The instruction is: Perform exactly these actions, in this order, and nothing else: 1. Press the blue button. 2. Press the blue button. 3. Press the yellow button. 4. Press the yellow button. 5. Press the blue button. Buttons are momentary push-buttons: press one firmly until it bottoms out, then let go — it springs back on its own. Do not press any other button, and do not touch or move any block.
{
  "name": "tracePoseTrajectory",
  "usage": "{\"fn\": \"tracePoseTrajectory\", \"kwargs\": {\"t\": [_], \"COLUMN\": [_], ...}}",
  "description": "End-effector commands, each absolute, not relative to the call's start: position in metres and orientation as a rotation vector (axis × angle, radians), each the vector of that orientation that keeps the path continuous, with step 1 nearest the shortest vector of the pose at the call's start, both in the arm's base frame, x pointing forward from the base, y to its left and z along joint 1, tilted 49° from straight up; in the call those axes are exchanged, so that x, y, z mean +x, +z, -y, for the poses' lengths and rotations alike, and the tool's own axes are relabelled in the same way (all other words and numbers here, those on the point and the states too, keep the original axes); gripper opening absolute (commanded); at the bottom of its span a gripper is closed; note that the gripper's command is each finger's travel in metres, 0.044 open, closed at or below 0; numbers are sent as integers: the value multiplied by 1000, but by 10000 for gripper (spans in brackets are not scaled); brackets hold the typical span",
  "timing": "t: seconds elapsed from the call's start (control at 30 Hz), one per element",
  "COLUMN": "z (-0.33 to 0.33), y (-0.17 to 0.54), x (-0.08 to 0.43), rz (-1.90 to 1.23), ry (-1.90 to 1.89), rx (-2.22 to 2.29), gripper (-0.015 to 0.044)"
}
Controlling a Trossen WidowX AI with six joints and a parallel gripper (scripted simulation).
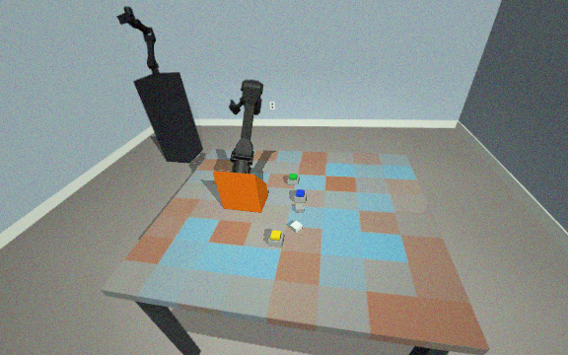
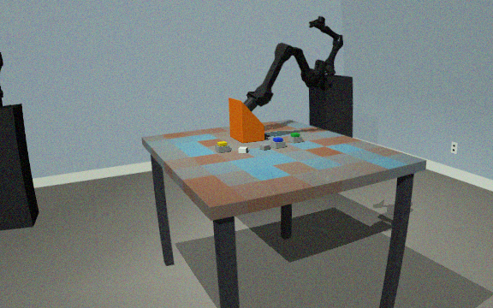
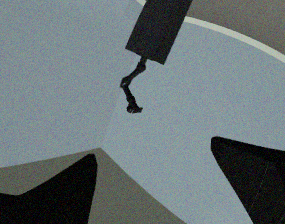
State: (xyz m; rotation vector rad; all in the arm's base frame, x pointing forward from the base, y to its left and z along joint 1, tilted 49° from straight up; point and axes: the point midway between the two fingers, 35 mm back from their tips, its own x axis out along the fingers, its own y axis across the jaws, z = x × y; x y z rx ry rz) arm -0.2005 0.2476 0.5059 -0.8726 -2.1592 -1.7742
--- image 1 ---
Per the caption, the yellow button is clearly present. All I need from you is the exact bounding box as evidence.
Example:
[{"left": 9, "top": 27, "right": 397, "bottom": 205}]
[{"left": 268, "top": 231, "right": 284, "bottom": 248}]

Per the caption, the blue button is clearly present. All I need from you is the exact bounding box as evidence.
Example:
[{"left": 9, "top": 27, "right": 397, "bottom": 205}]
[{"left": 294, "top": 189, "right": 307, "bottom": 203}]

